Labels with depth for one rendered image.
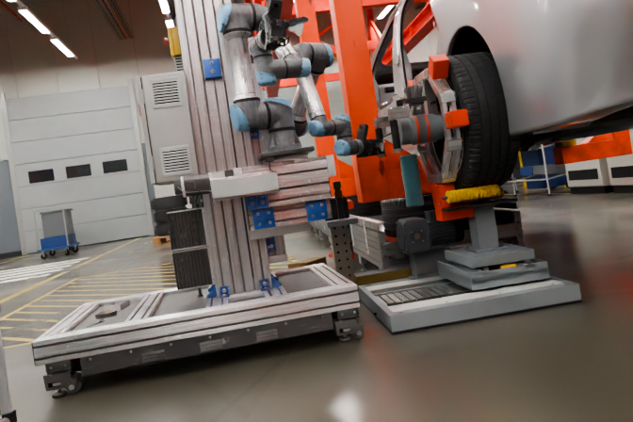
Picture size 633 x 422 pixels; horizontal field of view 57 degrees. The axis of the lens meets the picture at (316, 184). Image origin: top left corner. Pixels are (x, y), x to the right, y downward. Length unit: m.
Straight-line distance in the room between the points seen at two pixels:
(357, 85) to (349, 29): 0.31
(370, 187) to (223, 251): 1.00
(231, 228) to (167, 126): 0.52
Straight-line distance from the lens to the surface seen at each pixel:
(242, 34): 2.55
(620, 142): 6.13
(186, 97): 2.65
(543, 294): 2.70
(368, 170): 3.27
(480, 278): 2.75
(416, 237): 3.13
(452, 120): 2.58
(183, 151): 2.62
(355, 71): 3.33
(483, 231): 2.94
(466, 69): 2.76
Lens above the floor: 0.65
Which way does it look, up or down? level
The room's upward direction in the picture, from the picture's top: 8 degrees counter-clockwise
